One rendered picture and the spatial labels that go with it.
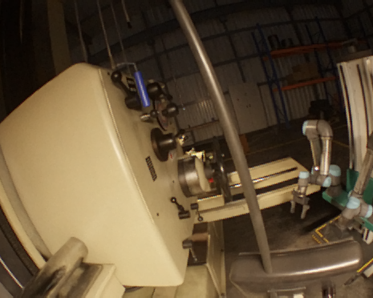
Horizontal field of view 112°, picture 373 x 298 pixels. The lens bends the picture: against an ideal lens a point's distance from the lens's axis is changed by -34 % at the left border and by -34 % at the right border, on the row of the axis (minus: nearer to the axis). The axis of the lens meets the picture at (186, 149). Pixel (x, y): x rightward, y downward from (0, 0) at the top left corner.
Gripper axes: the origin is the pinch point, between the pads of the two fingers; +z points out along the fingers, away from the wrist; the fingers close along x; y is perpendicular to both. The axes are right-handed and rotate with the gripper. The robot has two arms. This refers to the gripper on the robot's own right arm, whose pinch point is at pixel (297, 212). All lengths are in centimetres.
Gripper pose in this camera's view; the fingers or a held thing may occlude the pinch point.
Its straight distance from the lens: 154.0
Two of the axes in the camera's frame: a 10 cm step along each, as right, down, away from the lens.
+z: -0.9, 10.0, 0.2
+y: 9.9, 0.9, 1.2
